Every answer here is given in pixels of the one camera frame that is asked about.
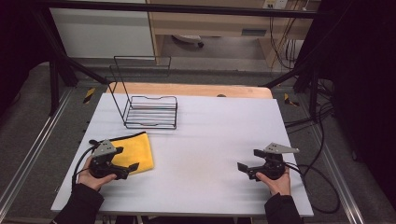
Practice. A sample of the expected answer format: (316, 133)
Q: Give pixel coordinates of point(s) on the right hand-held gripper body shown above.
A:
(274, 168)

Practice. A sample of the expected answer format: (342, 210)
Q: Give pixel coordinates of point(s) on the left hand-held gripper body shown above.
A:
(104, 149)

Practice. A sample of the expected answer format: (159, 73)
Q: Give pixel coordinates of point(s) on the yellow cloth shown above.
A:
(138, 152)

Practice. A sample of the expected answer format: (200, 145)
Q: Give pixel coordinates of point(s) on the person's right hand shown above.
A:
(280, 186)

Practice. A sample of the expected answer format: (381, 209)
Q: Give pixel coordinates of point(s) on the person's left hand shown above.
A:
(88, 180)

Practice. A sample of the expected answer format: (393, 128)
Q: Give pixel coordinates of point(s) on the white table cover sheet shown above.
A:
(199, 149)

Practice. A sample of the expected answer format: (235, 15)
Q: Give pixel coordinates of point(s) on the yellow black floor tape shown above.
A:
(89, 95)
(290, 100)

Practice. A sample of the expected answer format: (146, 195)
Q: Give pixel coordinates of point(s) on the wooden table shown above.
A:
(193, 89)

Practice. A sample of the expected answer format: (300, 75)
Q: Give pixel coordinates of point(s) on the white cabinet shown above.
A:
(102, 34)

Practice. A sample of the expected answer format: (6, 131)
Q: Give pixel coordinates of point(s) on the office chair base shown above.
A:
(188, 39)

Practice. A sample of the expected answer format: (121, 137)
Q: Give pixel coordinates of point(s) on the white power strip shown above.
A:
(275, 3)

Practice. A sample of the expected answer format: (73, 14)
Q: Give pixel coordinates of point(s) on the aluminium floor rail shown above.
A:
(337, 174)
(34, 146)

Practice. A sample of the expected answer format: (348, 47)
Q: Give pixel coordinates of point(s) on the black metal frame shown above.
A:
(59, 62)

